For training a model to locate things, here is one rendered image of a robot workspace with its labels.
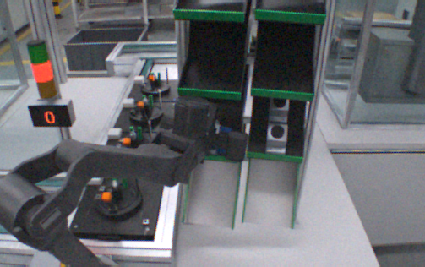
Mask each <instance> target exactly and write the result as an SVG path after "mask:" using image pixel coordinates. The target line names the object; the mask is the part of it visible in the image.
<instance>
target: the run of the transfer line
mask: <svg viewBox="0 0 425 267"><path fill-rule="evenodd" d="M136 64H139V66H140V65H141V64H144V66H150V73H151V72H165V71H166V67H167V71H177V43H176V42H175V41H171V42H154V41H131V42H119V43H118V44H117V46H115V48H114V50H113V52H112V53H111V54H110V56H108V57H107V59H106V69H107V73H108V76H130V75H131V73H132V72H133V67H135V65H136Z"/></svg>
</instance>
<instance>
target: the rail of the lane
mask: <svg viewBox="0 0 425 267"><path fill-rule="evenodd" d="M79 240H80V241H81V242H82V243H83V244H84V245H85V246H86V247H87V248H88V249H89V250H91V251H92V252H93V253H94V254H101V255H103V254H105V255H111V256H112V257H113V259H114V261H115V262H117V263H118V264H120V265H121V266H123V267H175V266H176V265H175V258H174V250H173V242H121V240H120V237H119V236H99V237H98V240H90V239H79ZM35 251H38V250H36V249H34V248H31V247H29V246H26V245H24V244H23V243H20V242H19V241H18V240H17V239H16V238H15V237H14V236H13V235H6V234H0V267H29V266H30V262H31V260H32V259H33V257H34V254H35Z"/></svg>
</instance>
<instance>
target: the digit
mask: <svg viewBox="0 0 425 267"><path fill-rule="evenodd" d="M39 108H40V111H41V117H42V120H43V122H44V124H45V126H60V125H59V122H58V120H57V112H56V110H55V107H39Z"/></svg>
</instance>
